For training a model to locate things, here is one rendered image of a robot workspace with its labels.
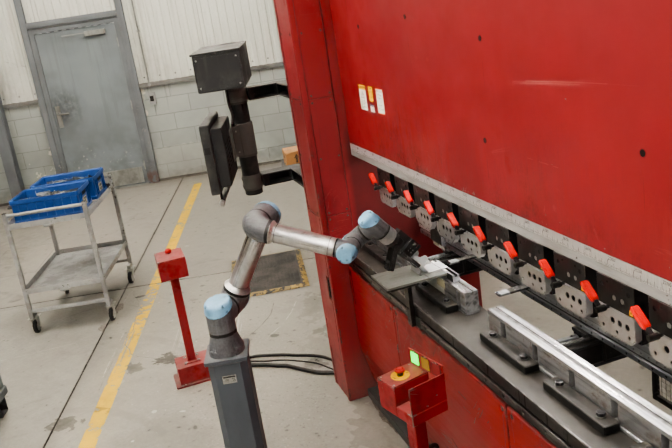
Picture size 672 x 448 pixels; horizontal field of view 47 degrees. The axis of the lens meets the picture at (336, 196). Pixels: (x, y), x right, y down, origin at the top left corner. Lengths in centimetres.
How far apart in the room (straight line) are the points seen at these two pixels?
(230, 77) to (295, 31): 40
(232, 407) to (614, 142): 200
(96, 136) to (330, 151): 687
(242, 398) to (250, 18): 726
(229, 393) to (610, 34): 213
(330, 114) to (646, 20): 223
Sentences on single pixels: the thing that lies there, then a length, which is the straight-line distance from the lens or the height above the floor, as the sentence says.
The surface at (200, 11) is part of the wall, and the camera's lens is 1008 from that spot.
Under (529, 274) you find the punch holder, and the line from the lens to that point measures 250.
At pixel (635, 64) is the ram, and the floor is 190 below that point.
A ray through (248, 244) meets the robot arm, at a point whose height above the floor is 121.
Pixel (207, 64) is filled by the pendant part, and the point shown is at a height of 189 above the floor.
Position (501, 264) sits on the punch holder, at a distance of 264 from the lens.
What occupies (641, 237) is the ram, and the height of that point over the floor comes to 149.
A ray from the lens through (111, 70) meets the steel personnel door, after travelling 1028.
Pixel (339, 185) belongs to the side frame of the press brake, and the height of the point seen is 120.
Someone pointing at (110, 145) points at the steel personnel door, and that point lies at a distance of 1044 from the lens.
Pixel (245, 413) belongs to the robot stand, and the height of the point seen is 52.
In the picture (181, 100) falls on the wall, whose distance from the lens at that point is 1022.
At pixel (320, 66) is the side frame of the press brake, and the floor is 180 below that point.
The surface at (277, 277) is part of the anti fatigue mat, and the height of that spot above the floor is 1.
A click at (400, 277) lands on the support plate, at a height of 100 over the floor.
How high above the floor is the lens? 218
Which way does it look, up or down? 15 degrees down
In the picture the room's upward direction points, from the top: 9 degrees counter-clockwise
